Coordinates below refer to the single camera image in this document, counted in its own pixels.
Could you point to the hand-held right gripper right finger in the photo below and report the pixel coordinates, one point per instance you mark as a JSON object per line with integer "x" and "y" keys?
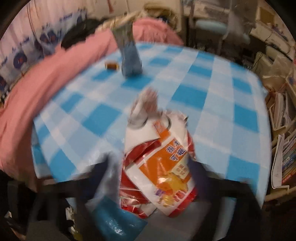
{"x": 197, "y": 172}

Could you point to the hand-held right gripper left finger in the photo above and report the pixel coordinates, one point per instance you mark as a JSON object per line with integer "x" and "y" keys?
{"x": 101, "y": 177}

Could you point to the white plastic bag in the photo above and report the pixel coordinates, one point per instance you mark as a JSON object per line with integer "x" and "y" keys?
{"x": 106, "y": 185}

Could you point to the red and orange snack bag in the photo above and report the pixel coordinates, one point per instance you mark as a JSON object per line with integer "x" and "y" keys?
{"x": 166, "y": 176}

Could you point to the clear plastic bag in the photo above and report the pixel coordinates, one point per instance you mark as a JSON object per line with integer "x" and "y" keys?
{"x": 148, "y": 106}

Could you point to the blue checked tablecloth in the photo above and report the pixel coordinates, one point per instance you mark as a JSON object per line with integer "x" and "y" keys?
{"x": 208, "y": 92}

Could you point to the row of books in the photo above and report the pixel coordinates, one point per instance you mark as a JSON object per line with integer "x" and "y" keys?
{"x": 285, "y": 150}

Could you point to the pink blanket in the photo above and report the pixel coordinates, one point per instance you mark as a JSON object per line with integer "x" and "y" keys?
{"x": 23, "y": 104}

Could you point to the light blue chair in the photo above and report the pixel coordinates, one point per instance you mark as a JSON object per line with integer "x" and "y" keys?
{"x": 212, "y": 27}

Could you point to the dark cloth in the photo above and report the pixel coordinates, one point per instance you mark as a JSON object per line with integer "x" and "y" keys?
{"x": 81, "y": 32}

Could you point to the white shelf cart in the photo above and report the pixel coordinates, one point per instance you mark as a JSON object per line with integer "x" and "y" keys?
{"x": 270, "y": 27}

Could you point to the printed wall sheet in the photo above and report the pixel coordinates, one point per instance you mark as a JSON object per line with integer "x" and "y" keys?
{"x": 34, "y": 41}

